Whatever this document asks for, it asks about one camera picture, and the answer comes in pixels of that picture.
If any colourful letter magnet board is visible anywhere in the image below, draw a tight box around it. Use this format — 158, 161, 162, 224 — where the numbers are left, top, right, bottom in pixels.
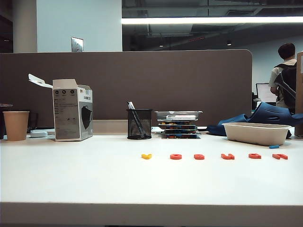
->
158, 121, 198, 126
160, 133, 201, 139
162, 129, 198, 134
160, 124, 198, 130

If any black mesh pen holder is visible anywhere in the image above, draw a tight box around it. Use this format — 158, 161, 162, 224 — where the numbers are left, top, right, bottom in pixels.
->
126, 108, 153, 140

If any black silver pen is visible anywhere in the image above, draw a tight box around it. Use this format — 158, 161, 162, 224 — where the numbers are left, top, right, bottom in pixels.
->
126, 100, 147, 138

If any brown desk partition panel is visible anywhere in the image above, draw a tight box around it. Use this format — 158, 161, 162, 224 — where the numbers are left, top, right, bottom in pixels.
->
0, 49, 253, 130

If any white grey mask box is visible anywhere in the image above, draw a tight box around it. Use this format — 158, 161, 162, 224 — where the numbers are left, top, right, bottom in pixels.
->
27, 73, 93, 142

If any white ceiling light strip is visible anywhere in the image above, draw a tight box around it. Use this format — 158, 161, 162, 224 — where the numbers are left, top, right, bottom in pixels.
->
121, 16, 303, 25

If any beige pulp tray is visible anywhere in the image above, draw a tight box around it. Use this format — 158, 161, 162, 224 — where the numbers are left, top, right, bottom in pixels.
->
222, 122, 292, 146

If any white computer monitor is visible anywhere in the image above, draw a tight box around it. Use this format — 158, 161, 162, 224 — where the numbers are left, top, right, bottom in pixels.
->
255, 83, 277, 104

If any small white device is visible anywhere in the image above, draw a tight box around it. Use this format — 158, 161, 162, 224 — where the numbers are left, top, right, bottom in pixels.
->
29, 130, 49, 138

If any blue fabric bag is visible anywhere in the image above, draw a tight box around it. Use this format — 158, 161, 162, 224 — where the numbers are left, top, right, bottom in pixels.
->
207, 101, 303, 137

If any brown paper cup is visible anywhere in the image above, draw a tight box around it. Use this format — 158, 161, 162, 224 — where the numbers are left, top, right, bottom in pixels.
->
2, 111, 30, 141

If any person in beige shirt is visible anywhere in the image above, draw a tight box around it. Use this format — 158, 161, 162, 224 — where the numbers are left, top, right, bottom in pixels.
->
268, 43, 298, 114

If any brown cardboard box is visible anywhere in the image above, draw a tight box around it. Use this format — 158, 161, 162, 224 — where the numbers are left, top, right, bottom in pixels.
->
294, 51, 303, 137

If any silver wall plate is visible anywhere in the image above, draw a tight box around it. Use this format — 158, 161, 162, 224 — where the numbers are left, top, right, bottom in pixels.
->
71, 36, 84, 52

